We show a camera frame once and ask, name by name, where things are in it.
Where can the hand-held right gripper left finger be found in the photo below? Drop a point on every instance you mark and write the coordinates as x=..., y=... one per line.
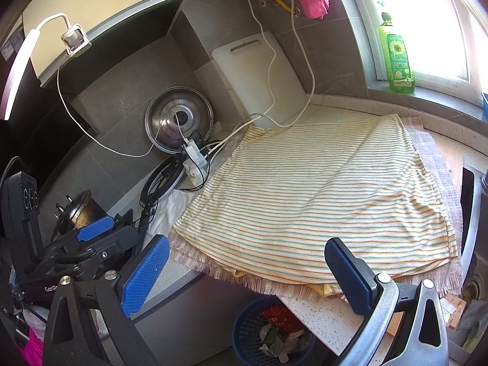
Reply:
x=146, y=274

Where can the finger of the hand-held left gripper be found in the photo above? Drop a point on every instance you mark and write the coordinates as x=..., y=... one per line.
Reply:
x=95, y=228
x=114, y=246

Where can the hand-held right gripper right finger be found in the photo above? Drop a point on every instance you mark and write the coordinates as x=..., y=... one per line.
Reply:
x=343, y=270

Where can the red white paper packet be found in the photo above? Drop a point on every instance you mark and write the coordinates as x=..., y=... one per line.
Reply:
x=276, y=316

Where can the green white drink carton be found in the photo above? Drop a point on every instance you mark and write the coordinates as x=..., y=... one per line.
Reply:
x=274, y=337

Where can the blue mesh basket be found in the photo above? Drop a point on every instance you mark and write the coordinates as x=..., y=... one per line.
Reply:
x=244, y=328

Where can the person's left forearm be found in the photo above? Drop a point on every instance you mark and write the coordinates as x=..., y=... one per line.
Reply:
x=32, y=350

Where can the dark metal pot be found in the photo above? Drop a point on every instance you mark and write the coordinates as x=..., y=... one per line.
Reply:
x=85, y=209

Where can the plain yellow cloth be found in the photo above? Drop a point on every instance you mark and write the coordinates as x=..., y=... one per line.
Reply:
x=326, y=289

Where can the striped yellow cloth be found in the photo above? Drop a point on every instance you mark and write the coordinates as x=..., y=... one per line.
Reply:
x=305, y=198

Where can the white power strip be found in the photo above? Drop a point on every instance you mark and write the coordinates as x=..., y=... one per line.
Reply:
x=194, y=167

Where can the small cardboard box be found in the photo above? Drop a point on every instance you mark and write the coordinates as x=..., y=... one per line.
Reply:
x=455, y=308

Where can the steel pot lid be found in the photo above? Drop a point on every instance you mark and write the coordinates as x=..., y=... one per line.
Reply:
x=160, y=122

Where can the steel sink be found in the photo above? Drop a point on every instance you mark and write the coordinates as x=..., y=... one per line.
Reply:
x=476, y=267

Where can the grey green rag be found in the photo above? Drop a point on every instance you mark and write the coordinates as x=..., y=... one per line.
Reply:
x=474, y=324

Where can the white light bar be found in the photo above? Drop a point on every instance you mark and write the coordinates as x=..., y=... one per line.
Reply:
x=21, y=76

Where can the white cutting board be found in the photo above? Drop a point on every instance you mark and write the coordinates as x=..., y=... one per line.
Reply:
x=247, y=80

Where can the green dish soap bottle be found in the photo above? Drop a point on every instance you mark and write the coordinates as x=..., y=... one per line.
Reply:
x=398, y=64

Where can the blue plastic container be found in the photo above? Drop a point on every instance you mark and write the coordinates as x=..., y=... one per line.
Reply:
x=485, y=106

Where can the cream wall cabinet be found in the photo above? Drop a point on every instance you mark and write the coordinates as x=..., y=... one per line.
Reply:
x=114, y=3

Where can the white window frame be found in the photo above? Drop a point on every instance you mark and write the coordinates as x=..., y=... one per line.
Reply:
x=366, y=26

